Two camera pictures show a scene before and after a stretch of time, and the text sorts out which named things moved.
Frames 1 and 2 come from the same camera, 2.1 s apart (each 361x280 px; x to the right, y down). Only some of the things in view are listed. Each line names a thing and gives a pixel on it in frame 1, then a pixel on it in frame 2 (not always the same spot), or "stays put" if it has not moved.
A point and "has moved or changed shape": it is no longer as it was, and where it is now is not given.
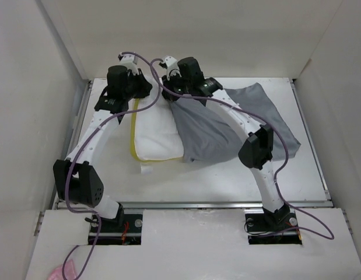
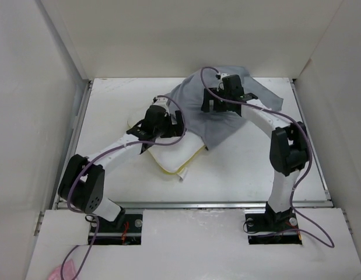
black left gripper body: (137, 88) to (167, 130)
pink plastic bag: (69, 272) stays put
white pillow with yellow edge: (155, 133) has moved or changed shape
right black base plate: (287, 232) stays put
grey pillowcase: (204, 136) has moved or changed shape
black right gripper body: (175, 84) to (218, 106)
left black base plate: (124, 230) stays put
